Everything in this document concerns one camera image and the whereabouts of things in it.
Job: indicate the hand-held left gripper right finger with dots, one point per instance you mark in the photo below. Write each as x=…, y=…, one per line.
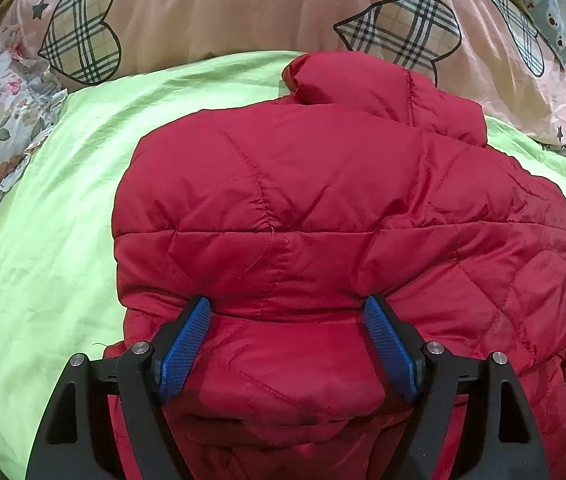
x=388, y=345

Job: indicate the light green bed sheet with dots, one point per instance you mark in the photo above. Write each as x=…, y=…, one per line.
x=53, y=240

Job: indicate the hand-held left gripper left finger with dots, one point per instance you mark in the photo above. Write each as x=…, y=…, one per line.
x=185, y=345

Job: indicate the blue-grey printed pillow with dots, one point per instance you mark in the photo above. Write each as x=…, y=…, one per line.
x=538, y=0

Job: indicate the pink quilt with plaid hearts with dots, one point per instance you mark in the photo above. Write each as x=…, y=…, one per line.
x=223, y=10

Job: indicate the red quilted puffer jacket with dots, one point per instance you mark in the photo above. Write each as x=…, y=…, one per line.
x=333, y=200

